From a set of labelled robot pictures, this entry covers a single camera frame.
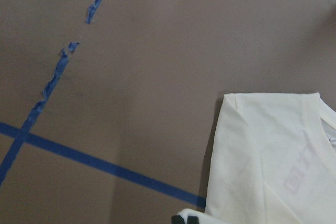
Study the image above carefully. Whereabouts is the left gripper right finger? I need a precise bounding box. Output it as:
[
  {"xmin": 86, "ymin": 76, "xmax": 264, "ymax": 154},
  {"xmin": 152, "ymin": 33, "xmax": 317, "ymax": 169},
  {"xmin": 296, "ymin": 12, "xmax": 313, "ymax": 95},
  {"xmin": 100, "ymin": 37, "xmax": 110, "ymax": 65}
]
[{"xmin": 187, "ymin": 216, "xmax": 199, "ymax": 224}]

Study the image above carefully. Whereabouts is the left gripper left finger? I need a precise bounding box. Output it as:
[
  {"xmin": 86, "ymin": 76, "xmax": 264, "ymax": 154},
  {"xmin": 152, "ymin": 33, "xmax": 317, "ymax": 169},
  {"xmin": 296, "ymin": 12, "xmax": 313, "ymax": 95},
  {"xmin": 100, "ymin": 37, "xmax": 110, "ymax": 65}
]
[{"xmin": 171, "ymin": 215, "xmax": 184, "ymax": 224}]

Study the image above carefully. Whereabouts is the cream long-sleeve cat shirt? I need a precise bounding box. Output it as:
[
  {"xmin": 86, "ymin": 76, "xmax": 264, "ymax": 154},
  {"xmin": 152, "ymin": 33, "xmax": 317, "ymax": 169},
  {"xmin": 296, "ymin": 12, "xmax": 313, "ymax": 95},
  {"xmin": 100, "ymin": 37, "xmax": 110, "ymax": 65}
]
[{"xmin": 179, "ymin": 93, "xmax": 335, "ymax": 223}]

